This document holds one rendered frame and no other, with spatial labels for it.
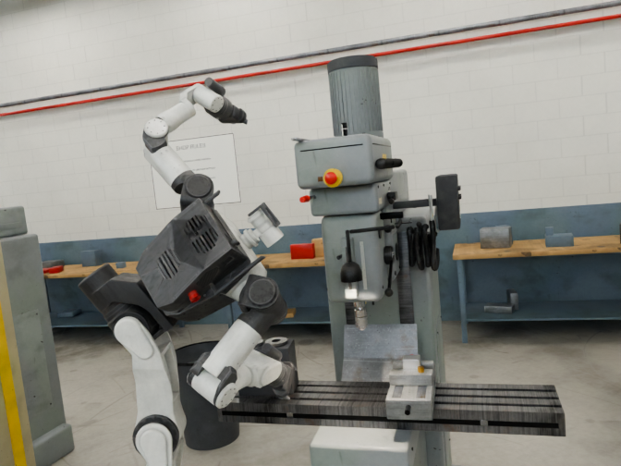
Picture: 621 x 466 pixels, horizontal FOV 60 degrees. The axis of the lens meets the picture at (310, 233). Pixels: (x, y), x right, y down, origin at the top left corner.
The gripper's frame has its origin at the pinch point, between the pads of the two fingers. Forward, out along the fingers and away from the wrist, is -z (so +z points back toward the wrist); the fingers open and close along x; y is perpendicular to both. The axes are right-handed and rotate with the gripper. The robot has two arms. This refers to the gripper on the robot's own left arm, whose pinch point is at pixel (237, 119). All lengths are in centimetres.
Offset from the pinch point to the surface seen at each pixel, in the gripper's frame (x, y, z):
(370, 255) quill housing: 63, -50, 1
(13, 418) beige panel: -105, -142, -14
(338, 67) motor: 40.8, 21.2, -0.9
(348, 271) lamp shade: 61, -57, 16
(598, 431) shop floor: 160, -125, -218
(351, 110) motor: 46.6, 5.6, -5.6
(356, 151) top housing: 61, -20, 24
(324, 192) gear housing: 47, -31, 13
